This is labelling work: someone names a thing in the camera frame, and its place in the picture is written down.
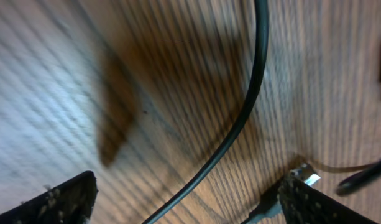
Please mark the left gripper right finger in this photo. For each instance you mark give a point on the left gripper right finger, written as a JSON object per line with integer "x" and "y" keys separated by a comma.
{"x": 302, "y": 204}

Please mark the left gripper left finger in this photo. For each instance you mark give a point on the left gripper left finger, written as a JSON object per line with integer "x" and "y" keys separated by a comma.
{"x": 71, "y": 202}

